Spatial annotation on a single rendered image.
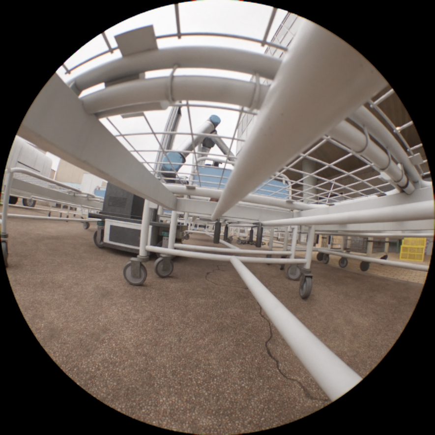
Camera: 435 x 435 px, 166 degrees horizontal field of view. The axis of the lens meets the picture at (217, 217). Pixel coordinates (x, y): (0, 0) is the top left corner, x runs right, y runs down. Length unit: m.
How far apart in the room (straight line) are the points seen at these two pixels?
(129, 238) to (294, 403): 1.31
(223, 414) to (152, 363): 0.20
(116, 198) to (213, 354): 1.35
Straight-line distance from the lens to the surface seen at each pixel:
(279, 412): 0.39
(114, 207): 1.46
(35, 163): 8.07
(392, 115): 4.97
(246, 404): 0.38
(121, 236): 1.33
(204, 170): 0.97
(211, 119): 1.45
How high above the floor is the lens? 0.34
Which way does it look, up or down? 4 degrees up
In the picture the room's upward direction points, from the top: 6 degrees clockwise
